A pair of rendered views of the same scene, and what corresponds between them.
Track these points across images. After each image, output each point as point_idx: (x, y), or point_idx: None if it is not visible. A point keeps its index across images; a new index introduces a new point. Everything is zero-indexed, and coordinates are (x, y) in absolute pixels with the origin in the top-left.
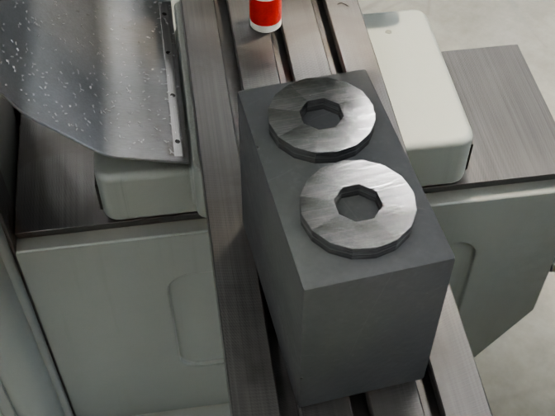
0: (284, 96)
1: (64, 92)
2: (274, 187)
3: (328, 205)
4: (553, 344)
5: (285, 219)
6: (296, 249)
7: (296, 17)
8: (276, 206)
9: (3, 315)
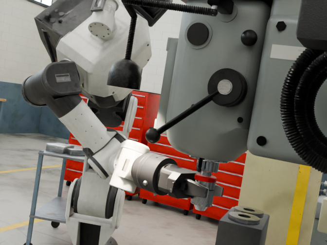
0: (251, 219)
1: None
2: (265, 220)
3: (256, 211)
4: None
5: (266, 218)
6: (266, 216)
7: None
8: (266, 220)
9: None
